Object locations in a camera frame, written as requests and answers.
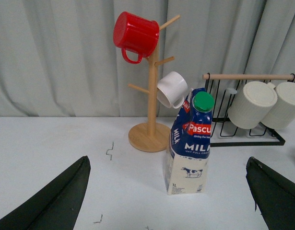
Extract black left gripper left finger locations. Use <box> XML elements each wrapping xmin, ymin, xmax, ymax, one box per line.
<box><xmin>0</xmin><ymin>156</ymin><xmax>91</xmax><ymax>230</ymax></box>

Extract black wire mug rack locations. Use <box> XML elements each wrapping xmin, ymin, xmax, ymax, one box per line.
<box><xmin>202</xmin><ymin>73</ymin><xmax>295</xmax><ymax>147</ymax></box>

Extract white ceramic cup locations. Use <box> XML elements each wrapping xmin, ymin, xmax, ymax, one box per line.
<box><xmin>157</xmin><ymin>71</ymin><xmax>188</xmax><ymax>109</ymax></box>

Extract cream ribbed mug left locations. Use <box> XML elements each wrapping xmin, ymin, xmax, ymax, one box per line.
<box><xmin>228</xmin><ymin>81</ymin><xmax>278</xmax><ymax>129</ymax></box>

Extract blue white milk carton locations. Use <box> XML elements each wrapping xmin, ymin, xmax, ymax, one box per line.
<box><xmin>164</xmin><ymin>88</ymin><xmax>214</xmax><ymax>195</ymax></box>

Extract cream ribbed mug right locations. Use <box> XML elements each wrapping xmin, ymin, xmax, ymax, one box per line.
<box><xmin>261</xmin><ymin>81</ymin><xmax>295</xmax><ymax>129</ymax></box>

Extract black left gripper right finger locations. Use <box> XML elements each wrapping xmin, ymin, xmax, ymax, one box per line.
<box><xmin>246</xmin><ymin>157</ymin><xmax>295</xmax><ymax>230</ymax></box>

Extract red enamel mug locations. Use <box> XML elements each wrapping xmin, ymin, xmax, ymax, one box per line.
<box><xmin>113</xmin><ymin>11</ymin><xmax>160</xmax><ymax>64</ymax></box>

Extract cream ribbed mug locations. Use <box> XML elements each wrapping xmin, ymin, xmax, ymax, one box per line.
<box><xmin>228</xmin><ymin>81</ymin><xmax>278</xmax><ymax>129</ymax></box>
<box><xmin>261</xmin><ymin>81</ymin><xmax>295</xmax><ymax>129</ymax></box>

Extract wooden mug tree stand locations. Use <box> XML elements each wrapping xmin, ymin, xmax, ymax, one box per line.
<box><xmin>128</xmin><ymin>14</ymin><xmax>181</xmax><ymax>153</ymax></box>

